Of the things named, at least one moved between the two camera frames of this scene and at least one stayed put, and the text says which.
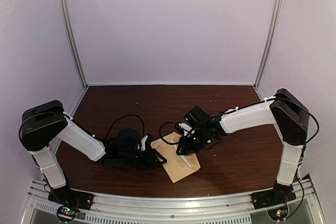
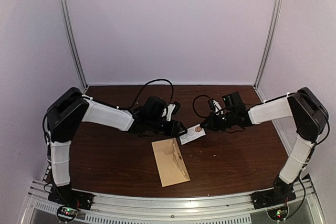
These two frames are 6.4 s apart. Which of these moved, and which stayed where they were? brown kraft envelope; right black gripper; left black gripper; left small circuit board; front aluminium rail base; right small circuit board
Moved: brown kraft envelope; right black gripper; left black gripper
Stayed: left small circuit board; front aluminium rail base; right small circuit board
